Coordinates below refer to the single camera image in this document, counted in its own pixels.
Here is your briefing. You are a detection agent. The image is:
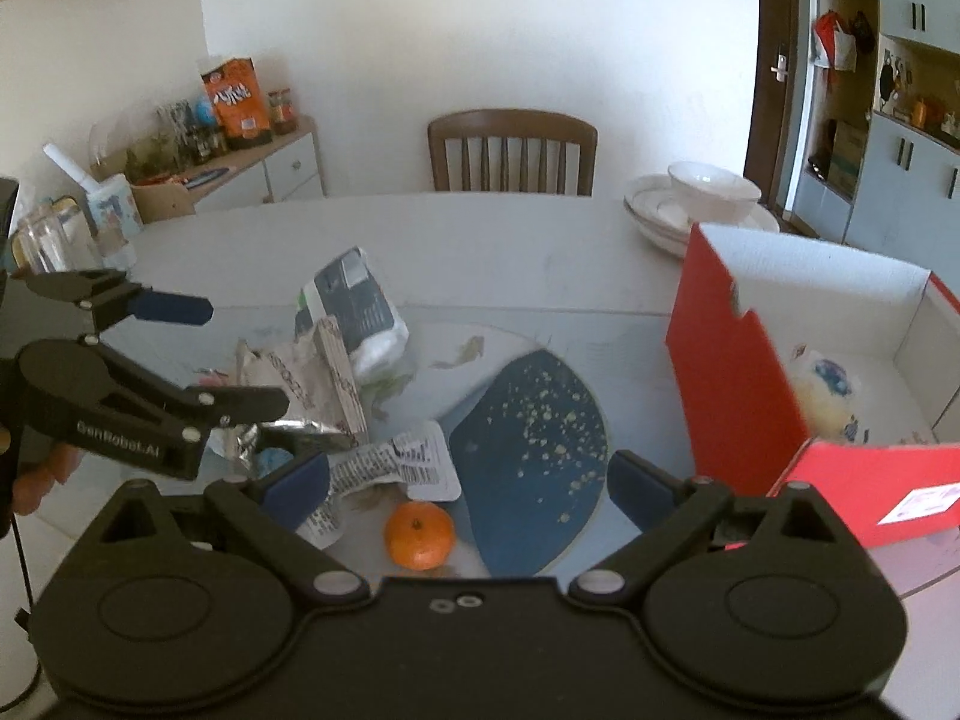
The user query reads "white bowl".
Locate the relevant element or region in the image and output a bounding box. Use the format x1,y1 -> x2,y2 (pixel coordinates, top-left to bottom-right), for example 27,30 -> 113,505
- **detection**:
667,161 -> 762,226

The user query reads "red hanging bag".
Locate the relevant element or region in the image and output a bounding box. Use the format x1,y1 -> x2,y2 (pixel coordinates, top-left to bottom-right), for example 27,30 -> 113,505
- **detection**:
814,11 -> 860,72

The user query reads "white plate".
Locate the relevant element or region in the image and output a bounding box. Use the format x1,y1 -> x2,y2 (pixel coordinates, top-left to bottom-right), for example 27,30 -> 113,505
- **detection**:
626,202 -> 751,260
624,174 -> 782,237

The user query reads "white wrapper black print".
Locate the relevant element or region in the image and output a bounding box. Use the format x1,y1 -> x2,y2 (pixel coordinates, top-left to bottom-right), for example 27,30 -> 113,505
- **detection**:
300,420 -> 462,550

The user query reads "person's left hand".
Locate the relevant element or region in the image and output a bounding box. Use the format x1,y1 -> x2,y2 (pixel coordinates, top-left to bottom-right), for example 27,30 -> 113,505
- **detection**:
13,441 -> 85,517

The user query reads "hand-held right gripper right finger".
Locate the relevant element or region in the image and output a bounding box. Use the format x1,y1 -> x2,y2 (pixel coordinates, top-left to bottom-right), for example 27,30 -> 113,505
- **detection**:
570,450 -> 852,605

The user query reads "orange snack box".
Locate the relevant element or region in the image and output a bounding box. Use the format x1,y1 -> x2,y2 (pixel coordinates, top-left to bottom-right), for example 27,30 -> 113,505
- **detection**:
201,58 -> 275,151

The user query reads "black cable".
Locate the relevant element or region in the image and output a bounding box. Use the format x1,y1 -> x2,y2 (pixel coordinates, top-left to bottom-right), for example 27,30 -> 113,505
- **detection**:
11,510 -> 42,698

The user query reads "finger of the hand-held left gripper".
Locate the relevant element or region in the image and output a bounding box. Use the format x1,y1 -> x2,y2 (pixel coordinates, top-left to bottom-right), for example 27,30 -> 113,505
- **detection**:
19,341 -> 290,481
11,268 -> 213,338

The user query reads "tangerine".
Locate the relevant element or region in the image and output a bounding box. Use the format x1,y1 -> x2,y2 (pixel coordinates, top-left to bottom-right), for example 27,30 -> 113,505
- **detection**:
384,500 -> 456,571

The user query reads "white table desktop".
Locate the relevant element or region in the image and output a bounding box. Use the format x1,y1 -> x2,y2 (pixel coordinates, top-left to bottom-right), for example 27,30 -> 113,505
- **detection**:
0,191 -> 960,720

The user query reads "wooden chair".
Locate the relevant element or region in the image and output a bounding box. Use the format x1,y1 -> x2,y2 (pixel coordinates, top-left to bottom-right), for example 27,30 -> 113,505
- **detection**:
427,109 -> 599,197

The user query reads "red cardboard box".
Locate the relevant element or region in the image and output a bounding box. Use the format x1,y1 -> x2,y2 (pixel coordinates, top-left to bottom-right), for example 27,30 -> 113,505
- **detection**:
665,223 -> 960,550

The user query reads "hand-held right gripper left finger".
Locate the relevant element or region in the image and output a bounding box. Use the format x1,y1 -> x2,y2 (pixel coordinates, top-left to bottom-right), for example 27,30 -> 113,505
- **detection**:
97,452 -> 372,605

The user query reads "cardboard box green print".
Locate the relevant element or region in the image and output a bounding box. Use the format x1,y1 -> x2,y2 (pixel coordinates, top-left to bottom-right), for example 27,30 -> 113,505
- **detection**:
829,120 -> 871,192

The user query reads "clear glass jar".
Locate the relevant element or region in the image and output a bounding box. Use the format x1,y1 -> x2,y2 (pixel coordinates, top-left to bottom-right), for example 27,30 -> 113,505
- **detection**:
13,199 -> 102,275

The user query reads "white blue-print packet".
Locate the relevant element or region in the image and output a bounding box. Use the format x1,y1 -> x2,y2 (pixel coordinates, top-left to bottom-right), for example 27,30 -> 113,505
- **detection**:
784,345 -> 875,443

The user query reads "silver foil wrapper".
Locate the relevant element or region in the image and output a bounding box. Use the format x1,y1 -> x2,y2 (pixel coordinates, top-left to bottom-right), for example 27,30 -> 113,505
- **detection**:
206,315 -> 370,477

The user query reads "printed white mug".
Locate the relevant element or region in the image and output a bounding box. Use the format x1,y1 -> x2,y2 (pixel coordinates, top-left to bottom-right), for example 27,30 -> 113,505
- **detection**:
86,172 -> 143,241

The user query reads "dark wooden door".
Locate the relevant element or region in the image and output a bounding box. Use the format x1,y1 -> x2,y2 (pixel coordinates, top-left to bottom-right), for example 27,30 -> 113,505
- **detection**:
746,0 -> 800,203

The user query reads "white wooden sideboard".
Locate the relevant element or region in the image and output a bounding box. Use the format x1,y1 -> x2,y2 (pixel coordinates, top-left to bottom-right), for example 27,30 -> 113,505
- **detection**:
131,116 -> 327,222

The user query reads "grey wall cabinet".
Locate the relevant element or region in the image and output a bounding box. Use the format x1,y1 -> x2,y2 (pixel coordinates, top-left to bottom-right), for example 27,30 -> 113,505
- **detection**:
780,0 -> 960,271

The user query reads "dark blue tissue pack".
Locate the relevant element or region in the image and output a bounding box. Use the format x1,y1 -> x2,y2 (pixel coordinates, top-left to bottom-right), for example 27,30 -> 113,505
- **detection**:
295,246 -> 410,380

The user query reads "small cardboard tray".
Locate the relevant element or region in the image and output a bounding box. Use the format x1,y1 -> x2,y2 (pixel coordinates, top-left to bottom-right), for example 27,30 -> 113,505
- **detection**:
131,178 -> 197,222

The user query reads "patterned glass jar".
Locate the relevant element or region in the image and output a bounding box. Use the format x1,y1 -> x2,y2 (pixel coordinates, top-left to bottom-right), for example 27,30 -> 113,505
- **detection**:
157,101 -> 197,166

